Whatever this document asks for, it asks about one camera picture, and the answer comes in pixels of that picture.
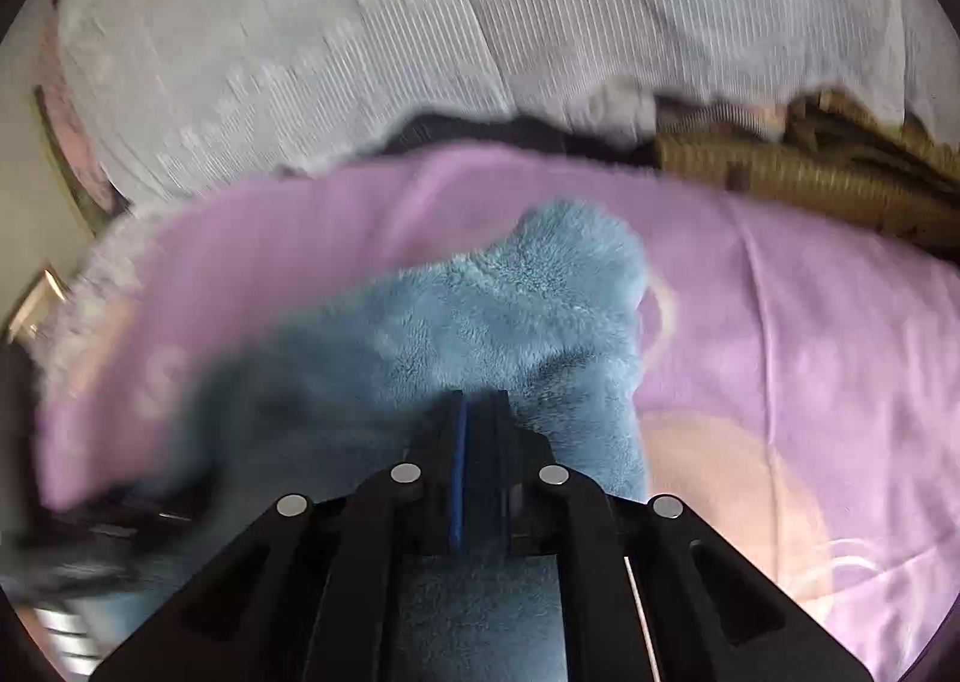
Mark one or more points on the white lace cover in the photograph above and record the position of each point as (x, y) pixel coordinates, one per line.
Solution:
(337, 30)

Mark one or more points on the wooden bed frame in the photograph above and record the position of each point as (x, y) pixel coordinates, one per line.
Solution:
(64, 165)

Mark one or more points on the brown woven mat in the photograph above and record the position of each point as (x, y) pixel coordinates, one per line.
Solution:
(810, 180)

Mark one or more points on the dark cloth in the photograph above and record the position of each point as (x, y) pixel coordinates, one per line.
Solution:
(525, 131)

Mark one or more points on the purple printed blanket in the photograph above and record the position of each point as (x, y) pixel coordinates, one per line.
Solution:
(787, 352)

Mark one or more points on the blue fleece garment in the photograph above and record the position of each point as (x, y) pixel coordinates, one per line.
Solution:
(487, 322)

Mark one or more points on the pink bedding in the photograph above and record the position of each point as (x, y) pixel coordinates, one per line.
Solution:
(79, 150)

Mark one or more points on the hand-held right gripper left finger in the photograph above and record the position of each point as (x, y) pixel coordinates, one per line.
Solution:
(442, 487)

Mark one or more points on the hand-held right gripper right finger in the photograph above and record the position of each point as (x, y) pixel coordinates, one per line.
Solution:
(491, 487)

